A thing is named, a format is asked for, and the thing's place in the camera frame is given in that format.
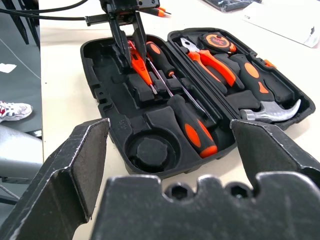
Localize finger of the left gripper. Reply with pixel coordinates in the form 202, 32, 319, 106
131, 11, 148, 62
108, 19, 133, 69

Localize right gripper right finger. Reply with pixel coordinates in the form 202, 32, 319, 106
229, 118, 320, 190

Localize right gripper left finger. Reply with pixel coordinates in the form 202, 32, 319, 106
0, 118, 111, 240

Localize black plastic tool case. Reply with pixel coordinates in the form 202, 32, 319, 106
79, 27, 316, 180

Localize orange case latch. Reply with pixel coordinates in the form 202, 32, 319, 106
263, 59, 277, 70

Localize slim black orange screwdriver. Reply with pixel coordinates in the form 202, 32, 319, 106
145, 41, 211, 118

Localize thick black orange screwdriver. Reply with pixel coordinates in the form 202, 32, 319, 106
145, 56, 219, 159

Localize black orange tape measure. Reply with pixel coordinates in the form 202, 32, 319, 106
198, 32, 238, 55

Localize white red sneaker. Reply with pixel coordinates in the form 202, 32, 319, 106
0, 100, 34, 123

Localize black chair legs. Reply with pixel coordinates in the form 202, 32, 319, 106
7, 0, 41, 50

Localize black fabric bag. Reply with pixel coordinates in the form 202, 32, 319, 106
202, 0, 263, 12

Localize white paper scrap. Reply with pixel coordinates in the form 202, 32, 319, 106
0, 63, 18, 74

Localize flat white cardboard box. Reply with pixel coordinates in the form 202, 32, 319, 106
241, 0, 320, 48

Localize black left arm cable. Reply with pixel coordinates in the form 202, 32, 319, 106
0, 0, 90, 21

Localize orange handled pliers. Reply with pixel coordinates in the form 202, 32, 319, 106
179, 36, 245, 95

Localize claw hammer black handle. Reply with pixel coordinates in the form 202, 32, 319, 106
229, 53, 303, 125

